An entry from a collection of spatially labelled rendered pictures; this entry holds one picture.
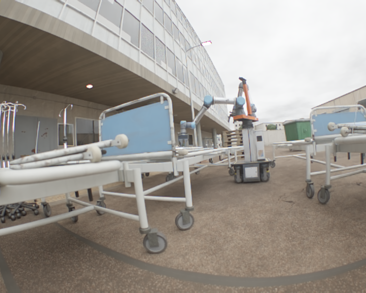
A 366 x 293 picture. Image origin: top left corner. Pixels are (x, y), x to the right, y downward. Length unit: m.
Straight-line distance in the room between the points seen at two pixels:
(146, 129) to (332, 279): 1.32
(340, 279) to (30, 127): 7.33
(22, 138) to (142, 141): 5.97
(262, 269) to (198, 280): 0.27
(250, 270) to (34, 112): 7.20
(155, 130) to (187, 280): 0.90
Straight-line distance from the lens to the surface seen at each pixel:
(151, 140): 1.15
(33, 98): 7.26
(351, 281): 0.78
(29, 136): 6.89
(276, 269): 0.78
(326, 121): 1.68
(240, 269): 0.77
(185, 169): 1.01
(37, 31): 4.39
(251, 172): 2.23
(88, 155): 0.64
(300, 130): 7.91
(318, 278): 0.76
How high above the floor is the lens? 0.52
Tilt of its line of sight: 2 degrees up
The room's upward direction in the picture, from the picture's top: 5 degrees counter-clockwise
